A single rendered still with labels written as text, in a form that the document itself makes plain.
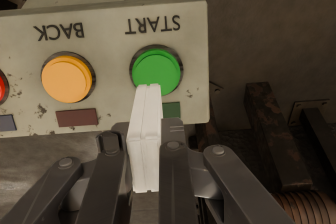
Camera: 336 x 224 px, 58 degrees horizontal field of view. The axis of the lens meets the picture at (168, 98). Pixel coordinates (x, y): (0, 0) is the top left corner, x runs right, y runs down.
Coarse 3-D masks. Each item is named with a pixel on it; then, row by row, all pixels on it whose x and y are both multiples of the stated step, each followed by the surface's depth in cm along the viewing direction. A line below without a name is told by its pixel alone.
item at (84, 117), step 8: (56, 112) 27; (64, 112) 27; (72, 112) 27; (80, 112) 27; (88, 112) 27; (64, 120) 27; (72, 120) 27; (80, 120) 27; (88, 120) 27; (96, 120) 27
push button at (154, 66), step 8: (144, 56) 24; (152, 56) 24; (160, 56) 24; (168, 56) 24; (136, 64) 25; (144, 64) 24; (152, 64) 24; (160, 64) 24; (168, 64) 24; (176, 64) 25; (136, 72) 25; (144, 72) 25; (152, 72) 25; (160, 72) 25; (168, 72) 25; (176, 72) 25; (136, 80) 25; (144, 80) 25; (152, 80) 25; (160, 80) 25; (168, 80) 25; (176, 80) 25; (160, 88) 25; (168, 88) 25
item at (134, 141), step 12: (144, 84) 19; (144, 96) 18; (132, 108) 16; (144, 108) 16; (132, 120) 15; (144, 120) 15; (132, 132) 14; (132, 144) 13; (132, 156) 14; (144, 156) 14; (132, 168) 14; (144, 168) 14; (132, 180) 14; (144, 180) 14
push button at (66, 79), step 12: (60, 60) 24; (72, 60) 24; (48, 72) 24; (60, 72) 25; (72, 72) 25; (84, 72) 25; (48, 84) 25; (60, 84) 25; (72, 84) 25; (84, 84) 25; (60, 96) 25; (72, 96) 25; (84, 96) 26
